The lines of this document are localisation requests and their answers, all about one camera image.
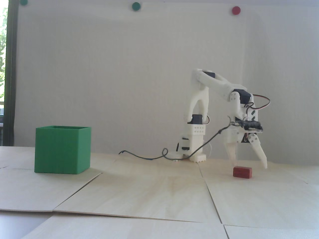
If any black wrist camera board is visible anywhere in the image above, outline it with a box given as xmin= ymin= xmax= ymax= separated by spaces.
xmin=231 ymin=120 xmax=264 ymax=132

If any red block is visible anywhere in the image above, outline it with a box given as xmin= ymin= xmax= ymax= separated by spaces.
xmin=233 ymin=166 xmax=252 ymax=179

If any green box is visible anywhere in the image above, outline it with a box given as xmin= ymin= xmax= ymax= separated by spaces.
xmin=34 ymin=126 xmax=92 ymax=174

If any dark window frame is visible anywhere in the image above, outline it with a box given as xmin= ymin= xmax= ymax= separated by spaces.
xmin=5 ymin=0 xmax=20 ymax=146

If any red and black servo cable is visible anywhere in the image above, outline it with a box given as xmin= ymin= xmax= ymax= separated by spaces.
xmin=245 ymin=94 xmax=271 ymax=111

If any black camera cable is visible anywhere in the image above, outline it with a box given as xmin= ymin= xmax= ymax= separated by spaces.
xmin=118 ymin=116 xmax=235 ymax=161

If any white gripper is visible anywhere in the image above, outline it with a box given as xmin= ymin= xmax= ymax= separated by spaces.
xmin=224 ymin=110 xmax=268 ymax=170

